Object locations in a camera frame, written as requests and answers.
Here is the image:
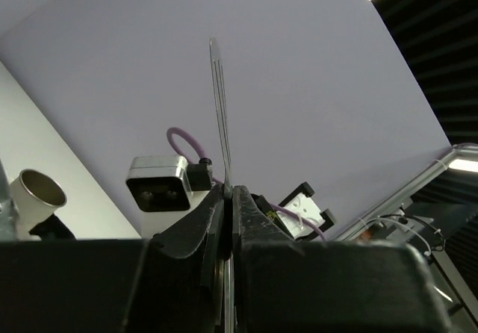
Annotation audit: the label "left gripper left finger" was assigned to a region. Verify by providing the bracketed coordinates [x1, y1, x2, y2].
[151, 185, 225, 332]

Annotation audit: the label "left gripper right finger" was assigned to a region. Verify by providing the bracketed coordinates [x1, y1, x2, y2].
[232, 186, 297, 332]

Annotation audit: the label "metal tongs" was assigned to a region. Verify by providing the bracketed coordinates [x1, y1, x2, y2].
[209, 37, 235, 332]

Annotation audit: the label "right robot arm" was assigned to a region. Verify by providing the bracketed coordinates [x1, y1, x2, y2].
[252, 181, 336, 241]

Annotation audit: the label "metal cup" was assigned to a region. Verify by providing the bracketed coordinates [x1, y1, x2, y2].
[10, 169, 67, 240]

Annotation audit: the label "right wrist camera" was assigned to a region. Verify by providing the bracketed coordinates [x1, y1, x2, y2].
[125, 155, 212, 213]

